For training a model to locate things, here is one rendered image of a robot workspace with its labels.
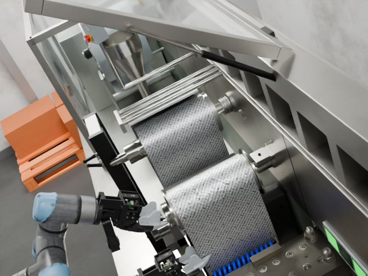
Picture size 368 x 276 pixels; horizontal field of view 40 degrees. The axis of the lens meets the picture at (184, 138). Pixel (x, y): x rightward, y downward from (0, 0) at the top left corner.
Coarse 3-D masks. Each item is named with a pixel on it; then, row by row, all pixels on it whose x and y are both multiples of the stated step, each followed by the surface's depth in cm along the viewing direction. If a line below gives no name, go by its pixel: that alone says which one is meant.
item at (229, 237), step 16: (240, 208) 143; (256, 208) 145; (224, 224) 144; (240, 224) 146; (256, 224) 148; (192, 240) 144; (208, 240) 145; (224, 240) 147; (240, 240) 149; (256, 240) 151; (272, 240) 153; (224, 256) 150; (240, 256) 152; (208, 272) 151
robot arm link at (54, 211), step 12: (36, 204) 126; (48, 204) 126; (60, 204) 127; (72, 204) 128; (36, 216) 125; (48, 216) 126; (60, 216) 127; (72, 216) 128; (48, 228) 128; (60, 228) 129
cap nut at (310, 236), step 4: (308, 228) 145; (312, 228) 146; (304, 232) 146; (308, 232) 145; (312, 232) 145; (308, 236) 146; (312, 236) 146; (316, 236) 147; (308, 240) 147; (312, 240) 146
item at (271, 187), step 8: (272, 184) 161; (272, 192) 158; (280, 192) 157; (264, 200) 157; (272, 200) 156; (280, 200) 157; (272, 208) 157; (280, 208) 158; (288, 208) 159; (272, 216) 159; (280, 216) 160; (288, 216) 161; (272, 224) 160; (280, 224) 162; (288, 224) 163; (280, 232) 163; (288, 232) 164; (296, 232) 166; (280, 240) 165; (288, 240) 166
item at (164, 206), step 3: (162, 204) 143; (165, 204) 143; (162, 207) 142; (165, 207) 142; (165, 210) 142; (168, 210) 141; (165, 213) 141; (168, 213) 141; (165, 216) 141; (168, 216) 141; (171, 216) 141; (168, 219) 141; (171, 219) 141; (171, 222) 142; (174, 222) 142; (171, 225) 142; (174, 225) 143
